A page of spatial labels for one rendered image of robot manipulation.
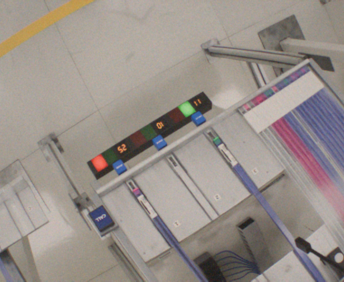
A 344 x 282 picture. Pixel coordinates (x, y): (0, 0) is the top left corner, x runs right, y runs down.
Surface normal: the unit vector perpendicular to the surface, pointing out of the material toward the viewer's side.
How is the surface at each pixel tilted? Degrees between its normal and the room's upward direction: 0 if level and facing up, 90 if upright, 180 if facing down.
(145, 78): 0
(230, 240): 0
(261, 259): 0
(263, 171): 44
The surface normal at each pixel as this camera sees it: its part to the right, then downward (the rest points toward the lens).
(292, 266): -0.04, -0.44
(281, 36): 0.36, 0.20
